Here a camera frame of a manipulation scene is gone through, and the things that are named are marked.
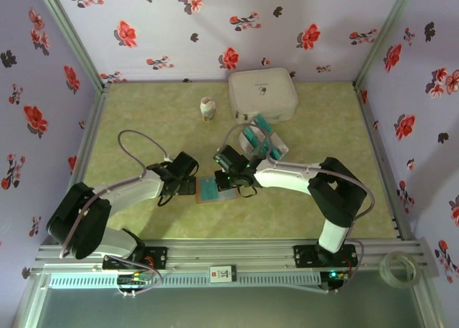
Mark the brown leather card holder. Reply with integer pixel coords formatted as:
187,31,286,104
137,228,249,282
194,176,240,205

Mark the teal VIP card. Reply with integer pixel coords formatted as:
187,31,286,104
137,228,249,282
199,178,219,202
255,114,276,134

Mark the white pill bottle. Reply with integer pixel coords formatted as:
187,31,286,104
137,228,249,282
199,96,217,123

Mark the white zipped medicine case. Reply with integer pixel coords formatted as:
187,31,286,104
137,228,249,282
228,67,300,125

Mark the black white label tag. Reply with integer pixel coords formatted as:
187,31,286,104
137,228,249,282
209,265,237,284

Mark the clear tape roll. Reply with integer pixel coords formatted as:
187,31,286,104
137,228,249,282
379,250,422,289

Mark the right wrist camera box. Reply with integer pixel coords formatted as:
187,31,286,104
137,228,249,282
213,144,247,169

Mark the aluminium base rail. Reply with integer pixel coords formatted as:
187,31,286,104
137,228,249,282
34,238,440,277

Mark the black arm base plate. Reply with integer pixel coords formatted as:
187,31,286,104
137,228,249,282
293,244,359,268
102,246,169,271

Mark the white slotted cable duct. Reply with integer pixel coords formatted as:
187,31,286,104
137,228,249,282
48,272,322,289

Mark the aluminium table side rail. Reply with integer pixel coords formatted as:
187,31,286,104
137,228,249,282
354,83,412,241
37,83,113,248

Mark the grey right arm cable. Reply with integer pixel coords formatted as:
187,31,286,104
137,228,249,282
218,123,376,295

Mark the aluminium frame post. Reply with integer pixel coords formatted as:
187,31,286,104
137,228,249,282
32,0,113,94
353,0,420,88

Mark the aluminium lower frame bar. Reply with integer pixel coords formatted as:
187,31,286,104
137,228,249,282
412,283,444,328
12,273,49,328

